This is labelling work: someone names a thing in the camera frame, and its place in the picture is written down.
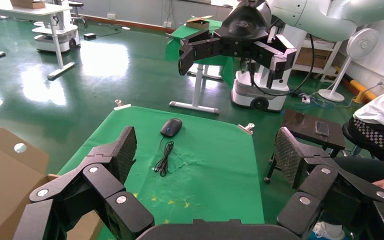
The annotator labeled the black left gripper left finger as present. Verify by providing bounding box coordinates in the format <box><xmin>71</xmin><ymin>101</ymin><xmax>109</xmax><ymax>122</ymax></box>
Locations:
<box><xmin>13</xmin><ymin>125</ymin><xmax>155</xmax><ymax>240</ymax></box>

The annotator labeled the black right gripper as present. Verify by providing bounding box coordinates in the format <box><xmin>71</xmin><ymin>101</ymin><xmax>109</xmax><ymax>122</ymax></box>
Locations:
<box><xmin>178</xmin><ymin>0</ymin><xmax>298</xmax><ymax>89</ymax></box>

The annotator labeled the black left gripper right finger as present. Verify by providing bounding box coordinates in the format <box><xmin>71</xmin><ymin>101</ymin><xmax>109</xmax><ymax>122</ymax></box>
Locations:
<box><xmin>274</xmin><ymin>126</ymin><xmax>384</xmax><ymax>240</ymax></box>

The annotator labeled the black data cable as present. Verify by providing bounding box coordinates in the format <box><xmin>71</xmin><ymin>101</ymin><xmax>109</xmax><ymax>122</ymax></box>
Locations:
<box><xmin>153</xmin><ymin>136</ymin><xmax>176</xmax><ymax>178</ymax></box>

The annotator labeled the black computer mouse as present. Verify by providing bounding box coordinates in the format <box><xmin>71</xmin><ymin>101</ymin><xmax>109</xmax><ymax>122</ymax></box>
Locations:
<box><xmin>159</xmin><ymin>117</ymin><xmax>184</xmax><ymax>139</ymax></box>

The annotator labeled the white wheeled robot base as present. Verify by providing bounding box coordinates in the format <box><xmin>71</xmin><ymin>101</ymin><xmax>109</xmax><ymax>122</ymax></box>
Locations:
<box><xmin>230</xmin><ymin>24</ymin><xmax>307</xmax><ymax>112</ymax></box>
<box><xmin>32</xmin><ymin>0</ymin><xmax>81</xmax><ymax>54</ymax></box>

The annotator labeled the small open cardboard box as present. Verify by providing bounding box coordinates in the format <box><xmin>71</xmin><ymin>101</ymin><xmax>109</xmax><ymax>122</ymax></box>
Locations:
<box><xmin>185</xmin><ymin>15</ymin><xmax>215</xmax><ymax>31</ymax></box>

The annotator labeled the large cardboard box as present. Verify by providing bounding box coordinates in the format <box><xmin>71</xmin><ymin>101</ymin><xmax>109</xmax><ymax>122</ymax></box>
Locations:
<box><xmin>294</xmin><ymin>47</ymin><xmax>333</xmax><ymax>69</ymax></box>

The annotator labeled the brown cardboard box with lid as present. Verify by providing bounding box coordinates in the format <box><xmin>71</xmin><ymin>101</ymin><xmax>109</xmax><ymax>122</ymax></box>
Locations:
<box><xmin>0</xmin><ymin>127</ymin><xmax>105</xmax><ymax>240</ymax></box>

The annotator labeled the flat cardboard box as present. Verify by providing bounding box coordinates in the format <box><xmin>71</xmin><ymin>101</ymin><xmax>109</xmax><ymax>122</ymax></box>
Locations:
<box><xmin>10</xmin><ymin>0</ymin><xmax>46</xmax><ymax>10</ymax></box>

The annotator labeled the black smartphone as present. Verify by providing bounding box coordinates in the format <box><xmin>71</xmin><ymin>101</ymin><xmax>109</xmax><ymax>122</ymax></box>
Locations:
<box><xmin>315</xmin><ymin>120</ymin><xmax>331</xmax><ymax>137</ymax></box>

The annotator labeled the dark brown stool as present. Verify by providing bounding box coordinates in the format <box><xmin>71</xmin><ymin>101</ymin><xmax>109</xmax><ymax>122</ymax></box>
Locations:
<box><xmin>263</xmin><ymin>109</ymin><xmax>347</xmax><ymax>185</ymax></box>

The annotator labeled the black round stool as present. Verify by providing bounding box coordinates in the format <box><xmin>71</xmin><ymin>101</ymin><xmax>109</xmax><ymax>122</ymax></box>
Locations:
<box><xmin>341</xmin><ymin>122</ymin><xmax>373</xmax><ymax>158</ymax></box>

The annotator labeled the silver metal clamp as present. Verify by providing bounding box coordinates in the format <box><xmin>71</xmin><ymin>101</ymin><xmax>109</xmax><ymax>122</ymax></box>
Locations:
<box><xmin>113</xmin><ymin>98</ymin><xmax>132</xmax><ymax>111</ymax></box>
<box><xmin>237</xmin><ymin>123</ymin><xmax>256</xmax><ymax>136</ymax></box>

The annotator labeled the white storage shelf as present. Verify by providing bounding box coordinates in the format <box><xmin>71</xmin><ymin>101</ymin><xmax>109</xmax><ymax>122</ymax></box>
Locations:
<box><xmin>291</xmin><ymin>33</ymin><xmax>344</xmax><ymax>84</ymax></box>

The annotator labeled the torn green table cloth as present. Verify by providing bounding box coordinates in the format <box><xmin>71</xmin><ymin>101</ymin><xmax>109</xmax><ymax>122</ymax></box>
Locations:
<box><xmin>57</xmin><ymin>105</ymin><xmax>266</xmax><ymax>240</ymax></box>

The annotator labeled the yellow black bumper pole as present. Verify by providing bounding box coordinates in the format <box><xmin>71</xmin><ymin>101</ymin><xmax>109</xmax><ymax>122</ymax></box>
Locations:
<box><xmin>333</xmin><ymin>65</ymin><xmax>378</xmax><ymax>104</ymax></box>

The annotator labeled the white standing fan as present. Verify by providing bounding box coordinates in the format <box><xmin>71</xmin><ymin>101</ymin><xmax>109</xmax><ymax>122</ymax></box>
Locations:
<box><xmin>317</xmin><ymin>28</ymin><xmax>380</xmax><ymax>103</ymax></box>

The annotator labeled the black office chair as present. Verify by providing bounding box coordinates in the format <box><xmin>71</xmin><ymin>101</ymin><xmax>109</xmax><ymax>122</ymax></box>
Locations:
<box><xmin>67</xmin><ymin>0</ymin><xmax>89</xmax><ymax>27</ymax></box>

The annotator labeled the white table frame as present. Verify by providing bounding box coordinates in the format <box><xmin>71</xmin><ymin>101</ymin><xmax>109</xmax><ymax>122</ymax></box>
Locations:
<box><xmin>168</xmin><ymin>62</ymin><xmax>224</xmax><ymax>116</ymax></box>

